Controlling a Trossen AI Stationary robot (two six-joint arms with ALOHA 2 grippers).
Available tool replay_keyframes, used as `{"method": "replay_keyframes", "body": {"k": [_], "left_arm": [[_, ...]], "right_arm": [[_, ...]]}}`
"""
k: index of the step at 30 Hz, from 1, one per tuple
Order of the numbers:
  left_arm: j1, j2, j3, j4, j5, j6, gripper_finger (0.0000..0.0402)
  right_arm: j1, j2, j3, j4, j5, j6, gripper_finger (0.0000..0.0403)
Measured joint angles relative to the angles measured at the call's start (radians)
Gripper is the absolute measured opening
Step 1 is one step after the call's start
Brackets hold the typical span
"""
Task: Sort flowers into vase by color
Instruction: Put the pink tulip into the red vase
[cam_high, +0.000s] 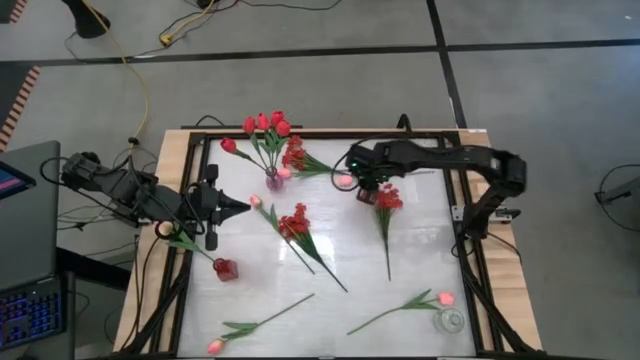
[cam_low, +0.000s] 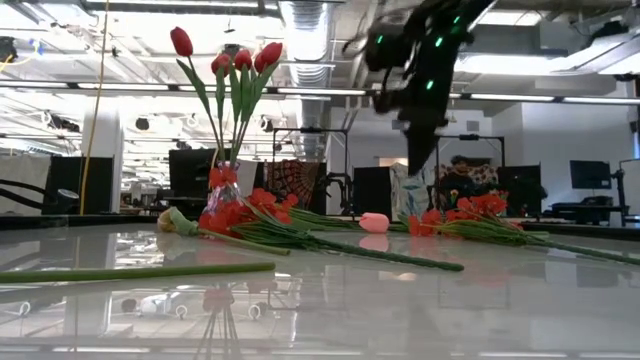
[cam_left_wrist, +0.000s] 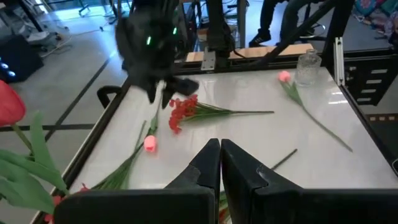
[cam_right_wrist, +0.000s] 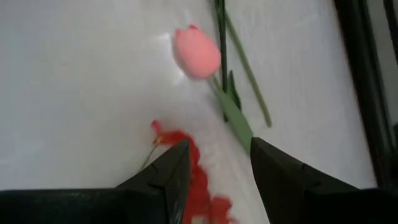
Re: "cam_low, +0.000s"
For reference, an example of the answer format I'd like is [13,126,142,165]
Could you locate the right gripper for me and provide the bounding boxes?
[372,49,454,176]

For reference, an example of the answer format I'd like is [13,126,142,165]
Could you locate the red blossom artificial bunch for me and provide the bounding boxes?
[197,167,466,274]
[277,192,365,232]
[407,192,640,267]

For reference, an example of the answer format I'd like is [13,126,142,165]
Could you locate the purple glass vase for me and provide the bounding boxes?
[204,159,249,234]

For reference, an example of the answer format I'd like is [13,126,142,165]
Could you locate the person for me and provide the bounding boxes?
[439,154,481,211]

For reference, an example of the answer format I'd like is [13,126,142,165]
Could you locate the white blue cloth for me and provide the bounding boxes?
[392,162,436,219]

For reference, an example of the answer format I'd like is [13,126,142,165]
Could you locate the black partition panel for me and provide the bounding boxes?
[49,157,114,215]
[352,167,394,219]
[497,164,544,216]

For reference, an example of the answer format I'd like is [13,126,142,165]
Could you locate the patterned mandala tapestry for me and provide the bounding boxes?
[263,159,329,216]

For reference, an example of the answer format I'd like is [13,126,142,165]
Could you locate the black desk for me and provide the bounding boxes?
[549,158,640,226]

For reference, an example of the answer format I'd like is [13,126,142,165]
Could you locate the black rig frame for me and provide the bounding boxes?
[271,126,351,217]
[433,132,507,174]

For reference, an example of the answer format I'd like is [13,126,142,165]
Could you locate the silver ventilation duct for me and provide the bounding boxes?
[277,0,337,162]

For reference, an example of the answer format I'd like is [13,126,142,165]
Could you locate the dark wall monitor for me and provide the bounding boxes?
[569,159,612,190]

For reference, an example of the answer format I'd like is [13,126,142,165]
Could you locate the long yellow cable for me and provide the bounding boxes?
[78,0,111,202]

